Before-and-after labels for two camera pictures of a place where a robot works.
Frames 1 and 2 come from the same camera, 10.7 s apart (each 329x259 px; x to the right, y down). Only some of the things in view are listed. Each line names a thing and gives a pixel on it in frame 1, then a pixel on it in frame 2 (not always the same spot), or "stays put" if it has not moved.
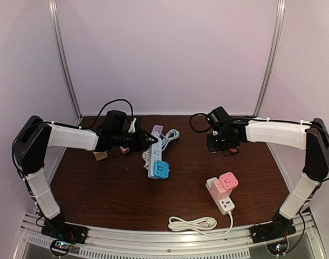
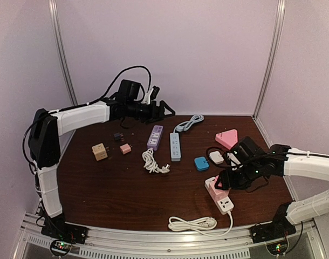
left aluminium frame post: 55,15 stays put
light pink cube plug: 219,192 stays put
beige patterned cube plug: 100,156 stays put
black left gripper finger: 149,141 to 155,120
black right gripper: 211,146 to 226,178
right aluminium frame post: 281,9 stays put
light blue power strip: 155,154 to 175,147
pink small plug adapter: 124,150 stays put
